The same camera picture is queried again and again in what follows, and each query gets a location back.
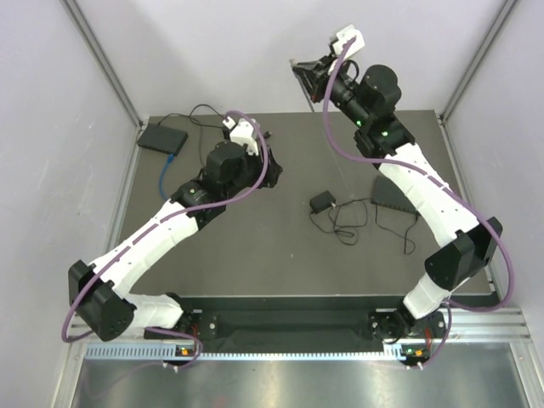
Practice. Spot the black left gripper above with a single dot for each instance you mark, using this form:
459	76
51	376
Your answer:
274	171

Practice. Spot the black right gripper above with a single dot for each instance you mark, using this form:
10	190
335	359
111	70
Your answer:
316	76

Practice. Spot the black power adapter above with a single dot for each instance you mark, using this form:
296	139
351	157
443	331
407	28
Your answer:
322	201

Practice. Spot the black network switch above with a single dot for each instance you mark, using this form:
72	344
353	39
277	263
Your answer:
386	194
163	139

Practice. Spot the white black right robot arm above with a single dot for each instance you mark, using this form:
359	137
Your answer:
467	242

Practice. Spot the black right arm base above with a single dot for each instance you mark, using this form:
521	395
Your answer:
390	325

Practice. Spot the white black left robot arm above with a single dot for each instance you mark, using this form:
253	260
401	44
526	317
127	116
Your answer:
100	291

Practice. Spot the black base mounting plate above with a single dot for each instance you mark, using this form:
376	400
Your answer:
211	325

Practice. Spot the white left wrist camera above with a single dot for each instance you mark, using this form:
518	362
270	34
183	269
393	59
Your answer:
242	133

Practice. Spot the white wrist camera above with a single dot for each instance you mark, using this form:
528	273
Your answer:
350	36
242	133

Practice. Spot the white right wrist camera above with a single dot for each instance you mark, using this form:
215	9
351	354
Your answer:
350	36

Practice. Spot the aluminium right corner post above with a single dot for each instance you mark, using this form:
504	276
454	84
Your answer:
482	50

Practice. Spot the aluminium corner post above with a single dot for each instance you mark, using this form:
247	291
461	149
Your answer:
79	19
482	50

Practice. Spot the aluminium left corner post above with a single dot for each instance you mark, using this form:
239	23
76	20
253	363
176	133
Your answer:
79	19

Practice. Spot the aluminium frame rail front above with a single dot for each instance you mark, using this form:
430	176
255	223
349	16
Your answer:
496	326

